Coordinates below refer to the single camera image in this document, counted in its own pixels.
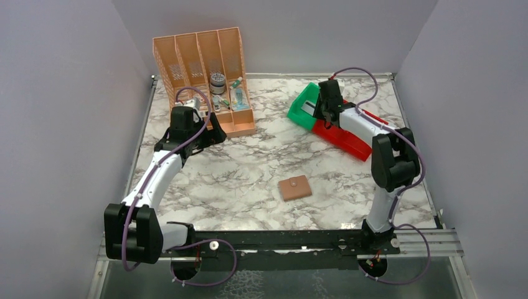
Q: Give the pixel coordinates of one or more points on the green plastic bin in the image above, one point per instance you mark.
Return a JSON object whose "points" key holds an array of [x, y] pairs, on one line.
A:
{"points": [[301, 118]]}

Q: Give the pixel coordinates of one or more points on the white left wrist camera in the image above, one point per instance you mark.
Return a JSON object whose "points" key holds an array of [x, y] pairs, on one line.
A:
{"points": [[193, 103]]}

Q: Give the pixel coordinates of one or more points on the blue packaged item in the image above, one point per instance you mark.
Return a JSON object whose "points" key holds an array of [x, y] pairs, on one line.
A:
{"points": [[238, 99]]}

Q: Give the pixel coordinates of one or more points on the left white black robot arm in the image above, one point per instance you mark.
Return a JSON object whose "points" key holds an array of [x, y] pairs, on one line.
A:
{"points": [[132, 230]]}

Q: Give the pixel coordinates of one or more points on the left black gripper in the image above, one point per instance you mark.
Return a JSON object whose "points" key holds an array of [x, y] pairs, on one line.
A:
{"points": [[213, 134]]}

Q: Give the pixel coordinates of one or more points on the grey card in green bin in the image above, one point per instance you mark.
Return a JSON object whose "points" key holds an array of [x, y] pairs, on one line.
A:
{"points": [[308, 107]]}

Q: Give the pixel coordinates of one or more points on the red plastic double bin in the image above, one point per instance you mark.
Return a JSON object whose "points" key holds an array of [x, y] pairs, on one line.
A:
{"points": [[344, 140]]}

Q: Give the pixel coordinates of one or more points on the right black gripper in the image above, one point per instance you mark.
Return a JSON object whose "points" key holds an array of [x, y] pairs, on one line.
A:
{"points": [[327, 114]]}

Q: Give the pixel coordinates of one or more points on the small round tin can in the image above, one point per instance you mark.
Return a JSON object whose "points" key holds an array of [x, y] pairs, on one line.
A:
{"points": [[217, 83]]}

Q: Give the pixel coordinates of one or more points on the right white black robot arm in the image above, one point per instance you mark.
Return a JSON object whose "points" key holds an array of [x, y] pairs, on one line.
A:
{"points": [[394, 160]]}

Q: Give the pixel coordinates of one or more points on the orange plastic file organizer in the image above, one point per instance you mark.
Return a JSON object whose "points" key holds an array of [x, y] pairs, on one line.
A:
{"points": [[189, 60]]}

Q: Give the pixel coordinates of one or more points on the black metal base rail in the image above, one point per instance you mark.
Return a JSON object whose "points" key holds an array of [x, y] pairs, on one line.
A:
{"points": [[354, 241]]}

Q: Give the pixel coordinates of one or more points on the green white glue tube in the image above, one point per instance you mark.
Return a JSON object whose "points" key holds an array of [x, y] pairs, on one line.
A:
{"points": [[236, 83]]}

